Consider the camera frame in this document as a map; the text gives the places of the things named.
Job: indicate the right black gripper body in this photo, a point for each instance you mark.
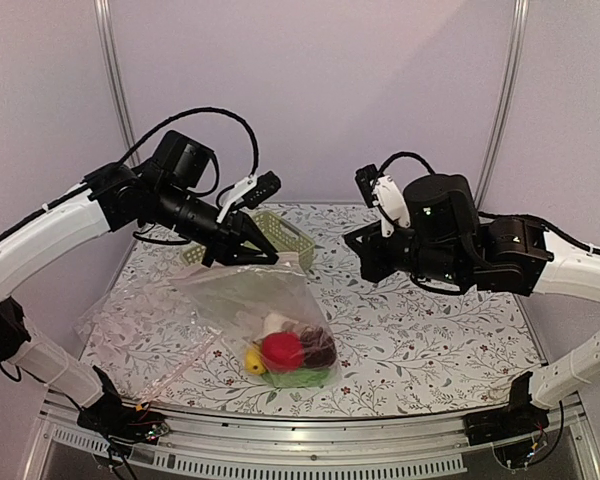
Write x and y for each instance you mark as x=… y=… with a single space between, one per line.
x=377 y=267

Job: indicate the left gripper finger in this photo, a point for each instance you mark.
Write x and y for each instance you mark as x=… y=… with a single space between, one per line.
x=254 y=236
x=247 y=258

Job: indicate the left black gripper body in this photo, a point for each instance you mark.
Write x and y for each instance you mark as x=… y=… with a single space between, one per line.
x=226 y=235

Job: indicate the clear zip top bag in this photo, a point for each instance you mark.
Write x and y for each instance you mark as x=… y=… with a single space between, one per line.
x=234 y=300

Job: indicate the white toy garlic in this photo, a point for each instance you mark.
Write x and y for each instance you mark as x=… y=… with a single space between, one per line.
x=275 y=322

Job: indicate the red toy apple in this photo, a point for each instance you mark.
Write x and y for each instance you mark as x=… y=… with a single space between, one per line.
x=282 y=352

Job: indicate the dark red toy fruit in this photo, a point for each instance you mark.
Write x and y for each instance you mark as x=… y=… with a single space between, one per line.
x=318 y=348

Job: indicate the yellow toy mango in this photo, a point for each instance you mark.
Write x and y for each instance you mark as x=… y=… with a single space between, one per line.
x=253 y=362

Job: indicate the green toy bitter gourd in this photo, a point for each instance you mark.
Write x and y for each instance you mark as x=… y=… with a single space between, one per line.
x=300 y=378

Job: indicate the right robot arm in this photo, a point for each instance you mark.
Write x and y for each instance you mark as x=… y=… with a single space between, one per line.
x=431 y=230

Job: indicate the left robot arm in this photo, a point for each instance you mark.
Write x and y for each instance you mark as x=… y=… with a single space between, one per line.
x=159 y=191

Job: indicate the left clear dotted bag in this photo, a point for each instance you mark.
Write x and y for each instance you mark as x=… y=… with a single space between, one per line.
x=143 y=334

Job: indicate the floral table mat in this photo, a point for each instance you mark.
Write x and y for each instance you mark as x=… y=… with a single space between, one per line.
x=401 y=350

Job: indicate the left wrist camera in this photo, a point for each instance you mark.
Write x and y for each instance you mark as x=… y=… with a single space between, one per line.
x=249 y=192

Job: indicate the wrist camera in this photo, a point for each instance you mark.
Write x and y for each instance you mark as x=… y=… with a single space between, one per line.
x=380 y=191
x=249 y=192

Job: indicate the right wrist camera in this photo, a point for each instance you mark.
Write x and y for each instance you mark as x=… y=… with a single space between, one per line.
x=380 y=191

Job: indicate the right aluminium frame post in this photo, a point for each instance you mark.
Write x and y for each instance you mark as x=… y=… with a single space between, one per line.
x=505 y=98

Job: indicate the aluminium frame post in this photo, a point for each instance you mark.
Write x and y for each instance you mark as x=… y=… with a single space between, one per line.
x=113 y=71
x=505 y=98

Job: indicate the front aluminium rail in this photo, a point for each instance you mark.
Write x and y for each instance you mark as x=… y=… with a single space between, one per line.
x=207 y=444

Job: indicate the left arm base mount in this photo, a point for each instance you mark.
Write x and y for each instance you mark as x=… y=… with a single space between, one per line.
x=109 y=417

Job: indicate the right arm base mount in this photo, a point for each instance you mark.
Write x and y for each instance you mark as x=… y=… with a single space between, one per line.
x=518 y=417

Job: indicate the left aluminium frame post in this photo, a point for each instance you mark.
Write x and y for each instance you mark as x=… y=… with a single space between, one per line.
x=113 y=71

